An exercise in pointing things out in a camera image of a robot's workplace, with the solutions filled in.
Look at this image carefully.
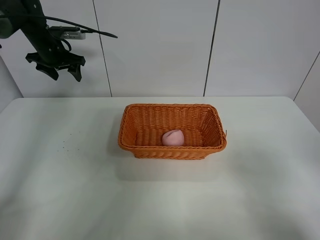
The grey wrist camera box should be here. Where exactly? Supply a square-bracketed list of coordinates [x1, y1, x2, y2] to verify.
[60, 31, 86, 40]

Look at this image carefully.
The orange woven wicker basket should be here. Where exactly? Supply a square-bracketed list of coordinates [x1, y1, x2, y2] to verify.
[117, 103, 227, 160]

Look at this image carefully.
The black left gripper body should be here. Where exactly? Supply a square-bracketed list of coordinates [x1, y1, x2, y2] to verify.
[25, 23, 86, 68]

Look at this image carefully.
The pink peach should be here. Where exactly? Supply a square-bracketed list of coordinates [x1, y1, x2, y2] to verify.
[162, 129, 185, 147]

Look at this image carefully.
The black cable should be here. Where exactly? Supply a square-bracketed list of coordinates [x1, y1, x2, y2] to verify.
[0, 14, 119, 52]

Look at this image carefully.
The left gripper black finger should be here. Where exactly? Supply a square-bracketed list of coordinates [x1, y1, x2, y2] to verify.
[35, 63, 59, 81]
[67, 64, 82, 82]

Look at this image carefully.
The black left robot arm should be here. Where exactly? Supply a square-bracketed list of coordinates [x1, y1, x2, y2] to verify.
[0, 0, 86, 82]

